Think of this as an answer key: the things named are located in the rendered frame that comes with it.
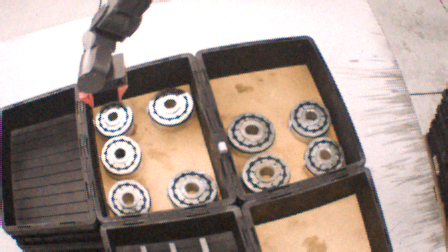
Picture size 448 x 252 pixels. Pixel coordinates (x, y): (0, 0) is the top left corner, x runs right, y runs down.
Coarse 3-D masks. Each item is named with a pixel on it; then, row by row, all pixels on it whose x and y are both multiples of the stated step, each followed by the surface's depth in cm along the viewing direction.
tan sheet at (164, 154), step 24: (144, 96) 135; (192, 96) 135; (144, 120) 131; (192, 120) 131; (144, 144) 127; (168, 144) 127; (192, 144) 127; (144, 168) 123; (168, 168) 124; (192, 168) 124; (192, 192) 120
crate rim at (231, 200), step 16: (144, 64) 128; (192, 64) 127; (208, 112) 120; (208, 128) 117; (224, 160) 113; (224, 176) 111; (96, 192) 108; (96, 208) 105; (176, 208) 106; (208, 208) 107
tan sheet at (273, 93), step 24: (264, 72) 139; (288, 72) 139; (216, 96) 135; (240, 96) 135; (264, 96) 135; (288, 96) 135; (312, 96) 135; (288, 120) 131; (288, 144) 127; (240, 168) 124
